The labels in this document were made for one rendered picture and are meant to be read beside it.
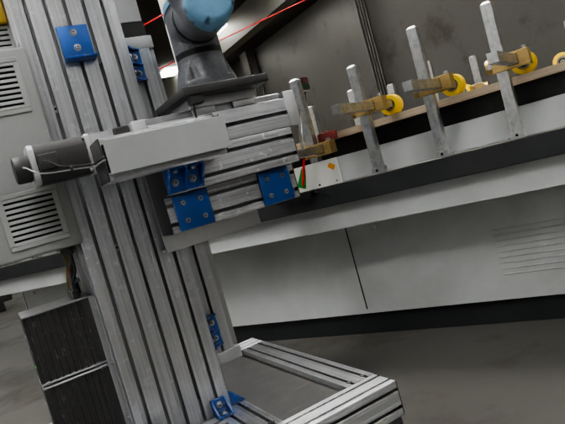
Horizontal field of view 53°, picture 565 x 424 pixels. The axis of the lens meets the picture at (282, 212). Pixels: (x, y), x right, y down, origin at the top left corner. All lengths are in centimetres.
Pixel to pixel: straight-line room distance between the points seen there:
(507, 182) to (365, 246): 72
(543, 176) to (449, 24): 590
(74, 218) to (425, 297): 153
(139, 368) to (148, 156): 58
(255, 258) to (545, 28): 494
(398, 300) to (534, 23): 500
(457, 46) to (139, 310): 667
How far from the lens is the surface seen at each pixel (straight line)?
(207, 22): 131
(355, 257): 252
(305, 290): 269
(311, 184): 228
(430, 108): 207
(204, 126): 123
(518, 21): 718
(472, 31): 759
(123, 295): 148
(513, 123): 201
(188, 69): 142
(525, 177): 204
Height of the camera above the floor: 79
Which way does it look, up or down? 4 degrees down
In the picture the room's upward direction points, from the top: 16 degrees counter-clockwise
